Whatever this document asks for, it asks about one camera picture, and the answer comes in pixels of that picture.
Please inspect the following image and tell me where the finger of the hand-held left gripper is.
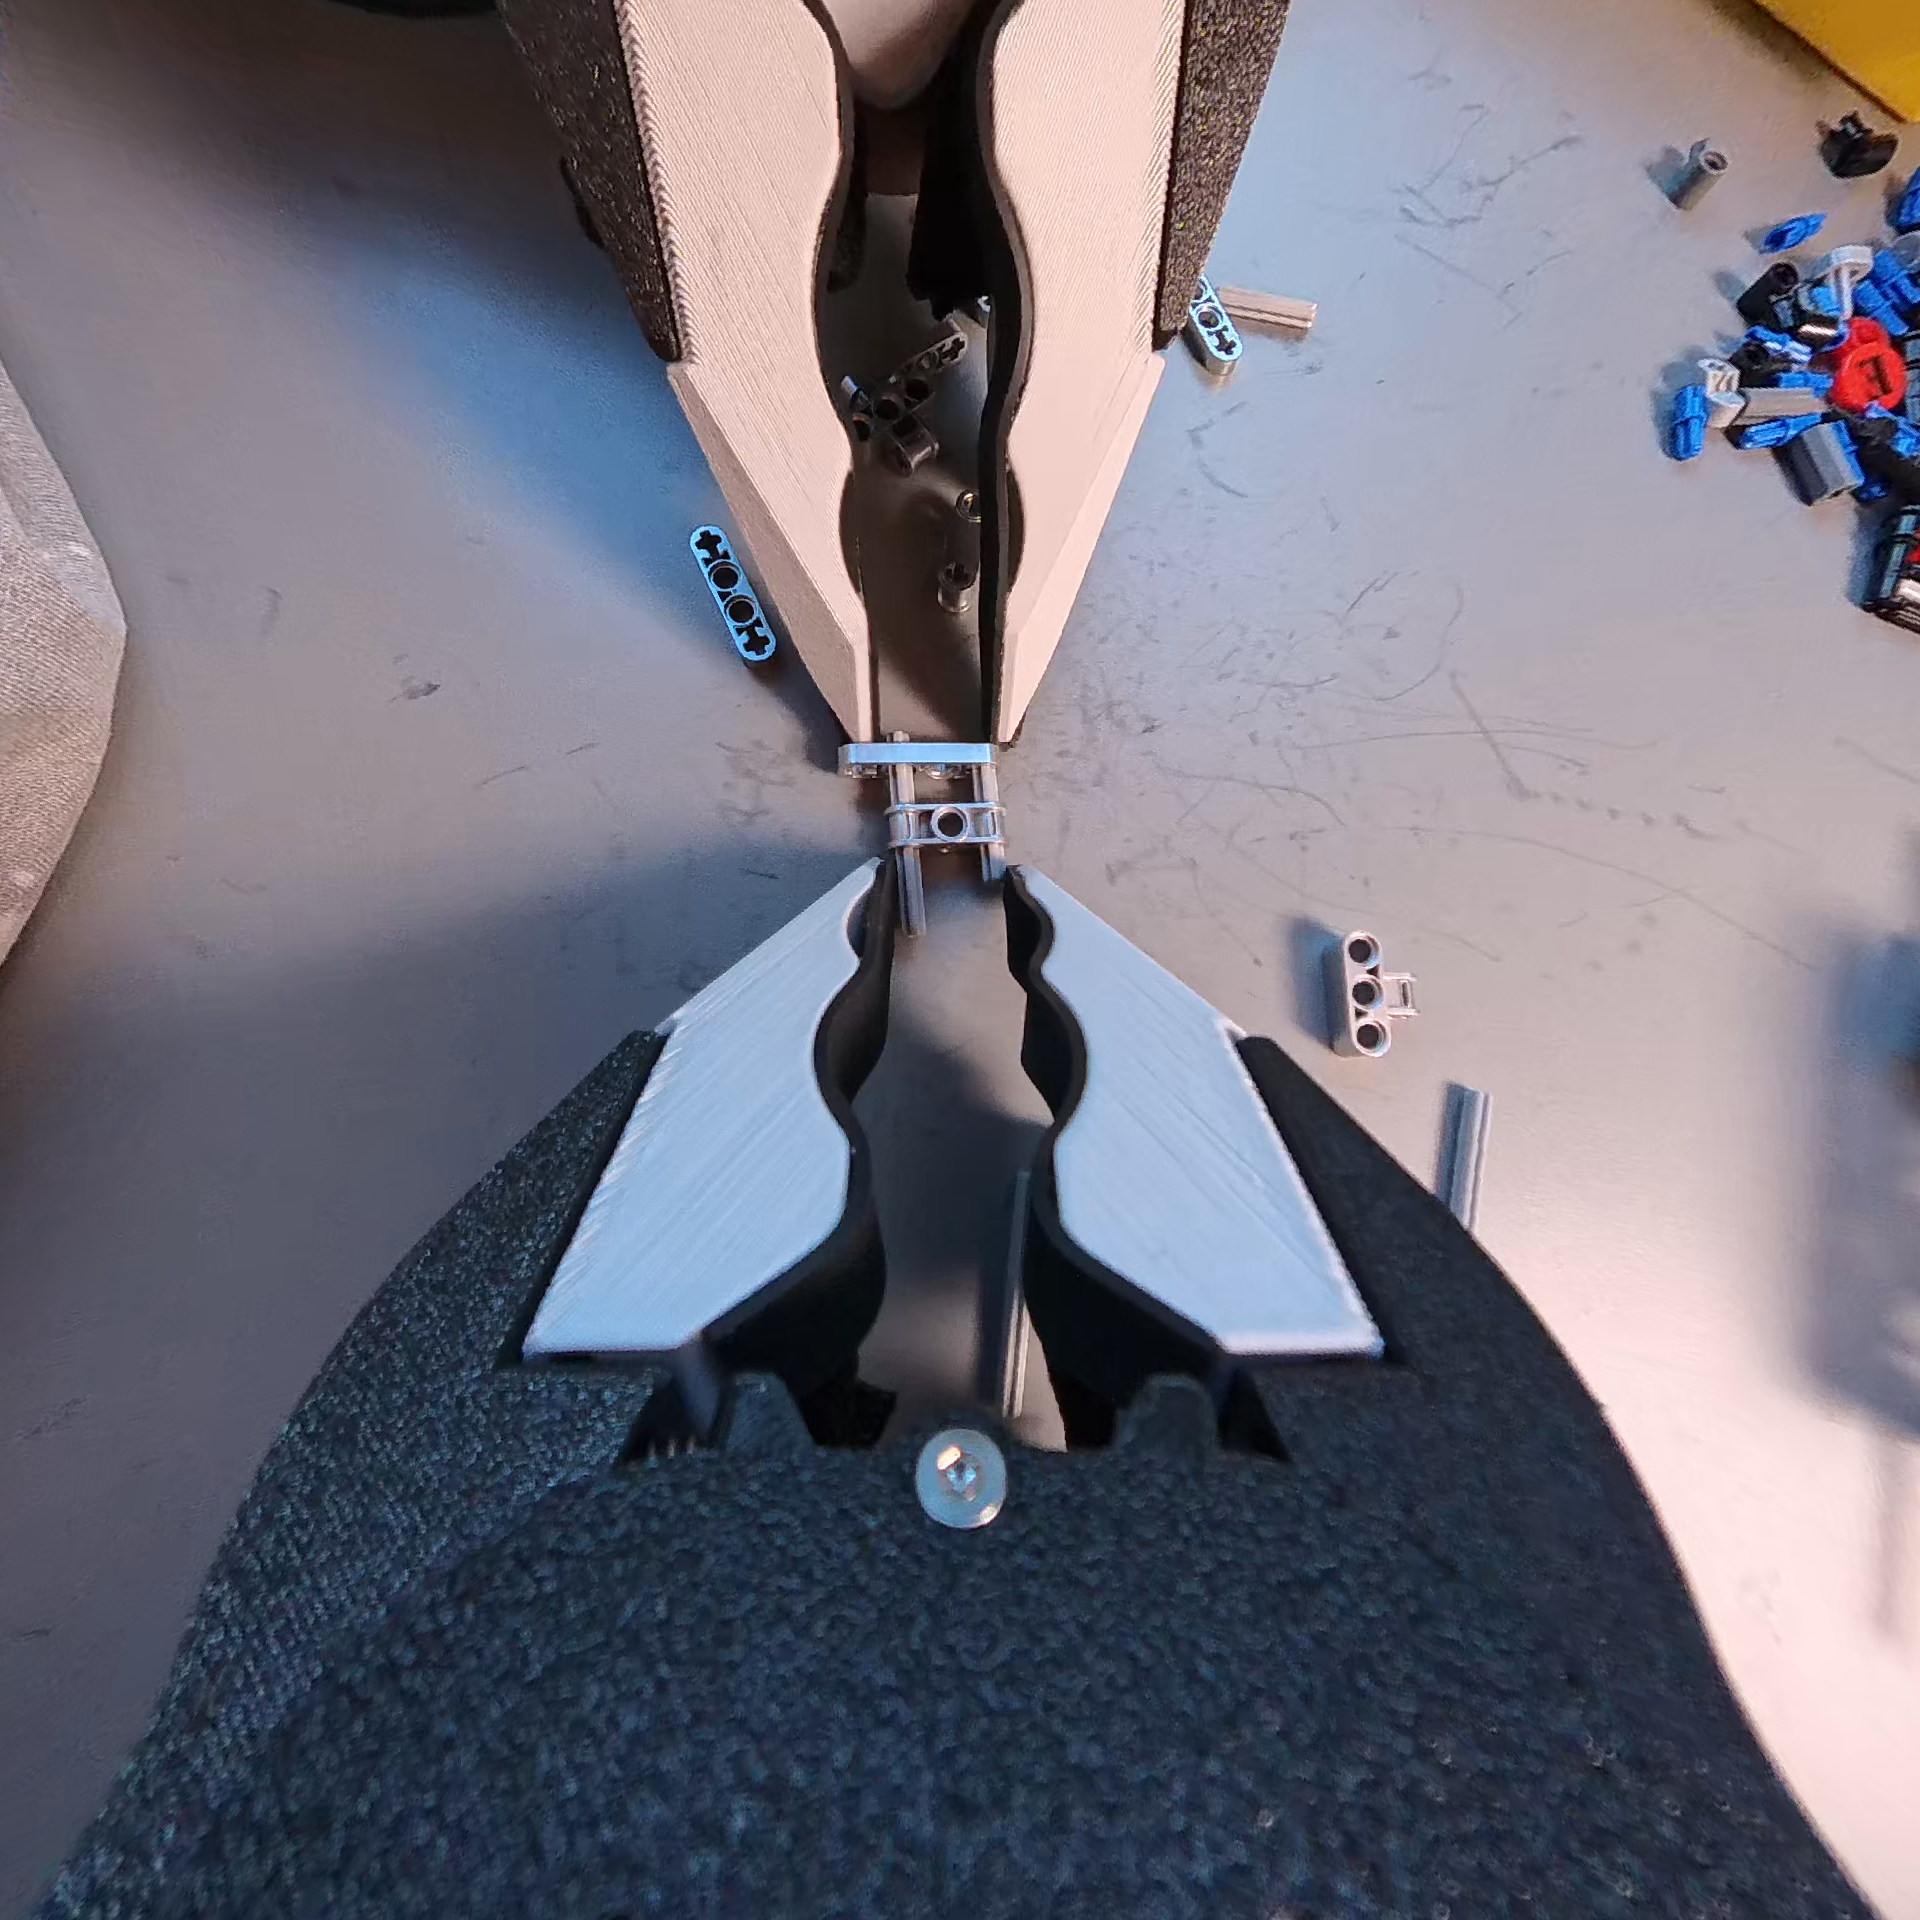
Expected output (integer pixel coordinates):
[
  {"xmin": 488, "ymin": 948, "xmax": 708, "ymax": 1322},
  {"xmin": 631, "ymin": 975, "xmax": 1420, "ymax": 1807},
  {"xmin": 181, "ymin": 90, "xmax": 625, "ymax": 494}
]
[
  {"xmin": 619, "ymin": 0, "xmax": 878, "ymax": 740},
  {"xmin": 971, "ymin": 0, "xmax": 1190, "ymax": 749}
]

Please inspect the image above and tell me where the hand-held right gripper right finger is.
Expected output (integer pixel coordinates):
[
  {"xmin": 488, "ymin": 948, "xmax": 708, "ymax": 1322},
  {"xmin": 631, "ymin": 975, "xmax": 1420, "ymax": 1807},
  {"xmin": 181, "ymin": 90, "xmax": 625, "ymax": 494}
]
[{"xmin": 1001, "ymin": 863, "xmax": 1384, "ymax": 1460}]

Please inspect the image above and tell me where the grey three-hole pin connector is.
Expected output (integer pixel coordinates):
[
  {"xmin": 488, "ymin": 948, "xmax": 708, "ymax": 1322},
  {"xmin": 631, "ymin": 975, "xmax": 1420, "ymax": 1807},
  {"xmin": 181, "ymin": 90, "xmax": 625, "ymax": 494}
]
[{"xmin": 1323, "ymin": 931, "xmax": 1420, "ymax": 1058}]

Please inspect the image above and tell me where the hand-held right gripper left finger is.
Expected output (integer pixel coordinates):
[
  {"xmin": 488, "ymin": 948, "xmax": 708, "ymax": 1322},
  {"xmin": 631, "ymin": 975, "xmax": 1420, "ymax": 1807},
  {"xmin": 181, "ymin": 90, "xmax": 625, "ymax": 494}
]
[{"xmin": 519, "ymin": 856, "xmax": 897, "ymax": 1452}]

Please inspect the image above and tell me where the pile of small toy connectors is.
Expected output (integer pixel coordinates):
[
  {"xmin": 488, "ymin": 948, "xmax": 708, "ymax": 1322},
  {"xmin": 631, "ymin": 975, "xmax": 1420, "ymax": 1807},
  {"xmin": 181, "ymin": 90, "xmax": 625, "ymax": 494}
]
[{"xmin": 1657, "ymin": 165, "xmax": 1920, "ymax": 634}]

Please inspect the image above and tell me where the grey twin axle assembly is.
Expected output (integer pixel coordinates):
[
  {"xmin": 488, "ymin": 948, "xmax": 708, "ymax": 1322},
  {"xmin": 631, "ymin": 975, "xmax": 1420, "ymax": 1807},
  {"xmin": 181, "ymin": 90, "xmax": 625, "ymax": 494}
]
[{"xmin": 883, "ymin": 732, "xmax": 1008, "ymax": 940}]

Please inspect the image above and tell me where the grey desk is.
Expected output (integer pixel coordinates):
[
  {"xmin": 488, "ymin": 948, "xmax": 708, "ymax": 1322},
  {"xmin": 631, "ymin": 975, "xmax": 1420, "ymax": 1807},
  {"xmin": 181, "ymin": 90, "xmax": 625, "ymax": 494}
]
[{"xmin": 0, "ymin": 0, "xmax": 1920, "ymax": 1920}]

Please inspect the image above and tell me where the yellow plastic parts bin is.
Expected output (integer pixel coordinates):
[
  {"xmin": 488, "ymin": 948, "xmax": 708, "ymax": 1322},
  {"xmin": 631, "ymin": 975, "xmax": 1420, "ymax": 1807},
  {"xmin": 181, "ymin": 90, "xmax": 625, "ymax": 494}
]
[{"xmin": 1747, "ymin": 0, "xmax": 1920, "ymax": 86}]

